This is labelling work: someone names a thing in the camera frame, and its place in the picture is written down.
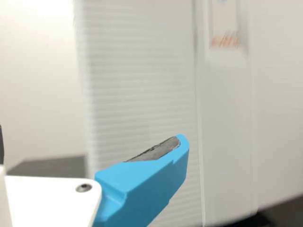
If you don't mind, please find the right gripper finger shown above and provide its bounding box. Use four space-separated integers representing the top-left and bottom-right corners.
93 133 190 227

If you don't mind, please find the incubator door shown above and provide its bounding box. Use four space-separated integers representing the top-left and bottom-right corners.
73 0 303 227

